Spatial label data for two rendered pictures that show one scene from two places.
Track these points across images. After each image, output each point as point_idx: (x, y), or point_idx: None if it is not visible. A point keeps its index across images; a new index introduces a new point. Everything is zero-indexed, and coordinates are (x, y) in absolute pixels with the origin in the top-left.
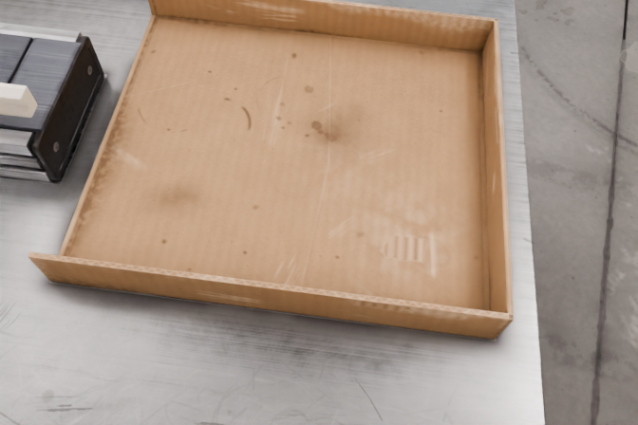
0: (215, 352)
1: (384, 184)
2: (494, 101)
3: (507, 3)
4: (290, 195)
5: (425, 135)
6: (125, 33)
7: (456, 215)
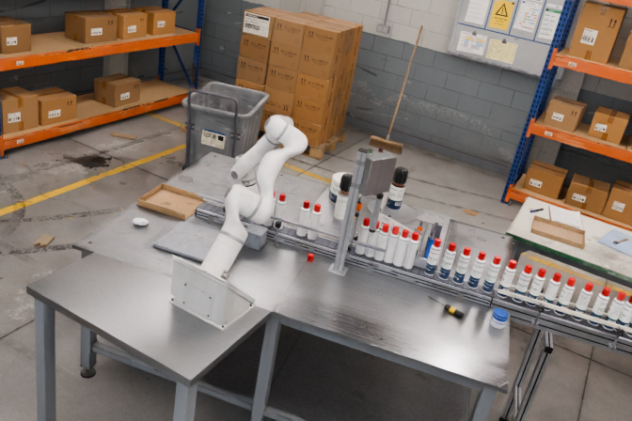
0: None
1: (164, 198)
2: (146, 194)
3: (126, 209)
4: (176, 200)
5: (154, 200)
6: (190, 219)
7: (157, 194)
